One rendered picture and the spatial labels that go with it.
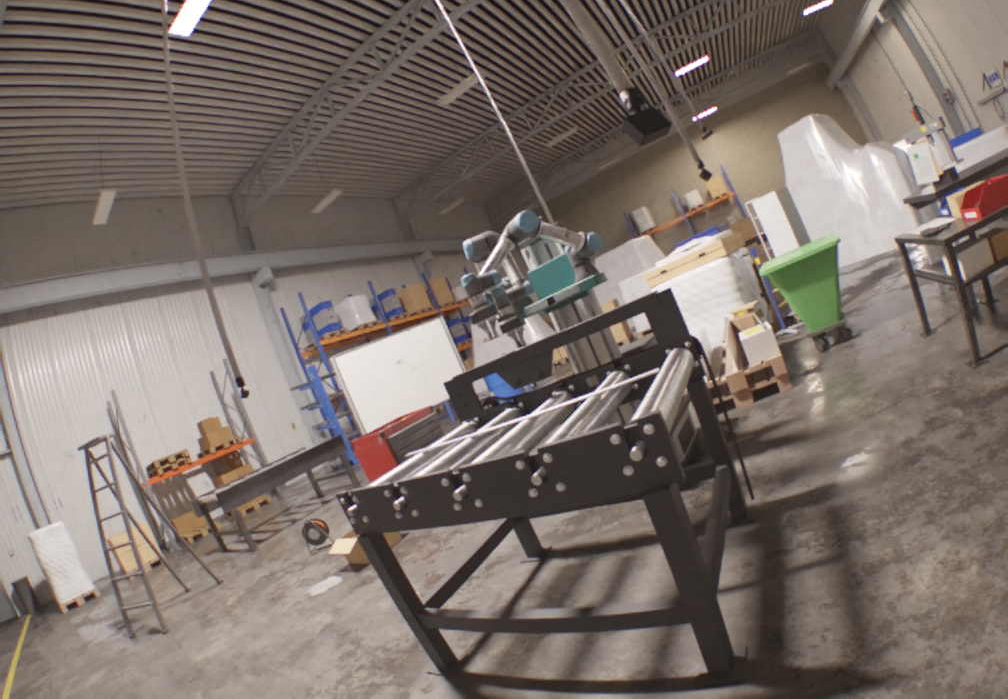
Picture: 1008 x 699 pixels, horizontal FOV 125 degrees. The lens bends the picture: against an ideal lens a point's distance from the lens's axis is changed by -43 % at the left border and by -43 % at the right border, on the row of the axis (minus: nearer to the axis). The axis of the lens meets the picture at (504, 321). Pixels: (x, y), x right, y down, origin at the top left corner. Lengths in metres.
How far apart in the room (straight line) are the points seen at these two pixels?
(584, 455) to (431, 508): 0.61
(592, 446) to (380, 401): 5.53
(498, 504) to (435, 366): 5.62
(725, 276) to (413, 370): 4.42
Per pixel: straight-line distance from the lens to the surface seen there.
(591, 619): 1.56
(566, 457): 1.24
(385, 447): 4.00
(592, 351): 3.02
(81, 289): 11.46
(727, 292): 5.16
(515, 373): 2.32
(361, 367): 6.58
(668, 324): 2.03
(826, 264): 4.11
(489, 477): 1.39
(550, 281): 2.95
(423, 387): 6.82
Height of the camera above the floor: 1.25
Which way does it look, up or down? 2 degrees up
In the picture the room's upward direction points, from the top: 24 degrees counter-clockwise
